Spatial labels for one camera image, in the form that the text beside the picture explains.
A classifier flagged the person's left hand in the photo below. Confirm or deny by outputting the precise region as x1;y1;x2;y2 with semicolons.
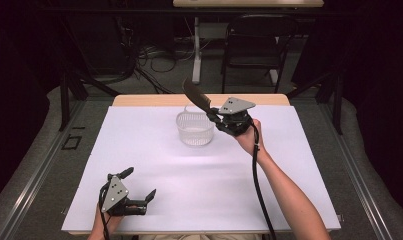
92;203;139;234

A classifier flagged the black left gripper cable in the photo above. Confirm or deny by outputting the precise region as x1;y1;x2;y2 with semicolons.
97;183;112;240

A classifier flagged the wooden table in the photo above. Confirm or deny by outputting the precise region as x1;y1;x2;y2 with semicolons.
61;93;343;236

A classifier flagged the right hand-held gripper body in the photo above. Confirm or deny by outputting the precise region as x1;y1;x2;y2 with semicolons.
216;96;257;137

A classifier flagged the person's right hand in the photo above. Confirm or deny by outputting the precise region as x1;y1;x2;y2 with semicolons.
234;118;269;162

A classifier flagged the metal floor rail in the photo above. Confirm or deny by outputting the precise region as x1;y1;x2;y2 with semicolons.
316;99;394;240
0;99;87;240

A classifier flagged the white plastic basket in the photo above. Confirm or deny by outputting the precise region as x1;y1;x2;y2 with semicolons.
175;103;217;147

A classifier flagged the white table mat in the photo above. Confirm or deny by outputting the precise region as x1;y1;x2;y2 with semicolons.
61;105;342;234

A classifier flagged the black folding chair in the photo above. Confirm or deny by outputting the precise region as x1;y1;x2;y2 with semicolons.
220;13;299;95

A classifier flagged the black metal stand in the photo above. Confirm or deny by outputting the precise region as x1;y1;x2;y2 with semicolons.
58;70;122;133
284;70;345;136

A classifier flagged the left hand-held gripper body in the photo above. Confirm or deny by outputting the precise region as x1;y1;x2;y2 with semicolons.
99;174;149;218

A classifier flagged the bundle of floor cables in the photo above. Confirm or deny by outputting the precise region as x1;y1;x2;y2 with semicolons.
114;16;177;95

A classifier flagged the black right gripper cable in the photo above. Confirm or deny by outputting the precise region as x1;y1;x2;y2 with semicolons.
251;122;278;240

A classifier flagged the light wooden desk top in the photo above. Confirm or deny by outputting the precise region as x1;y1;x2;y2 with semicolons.
172;0;325;9

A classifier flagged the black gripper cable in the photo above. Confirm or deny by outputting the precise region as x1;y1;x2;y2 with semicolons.
97;183;112;240
251;122;278;240

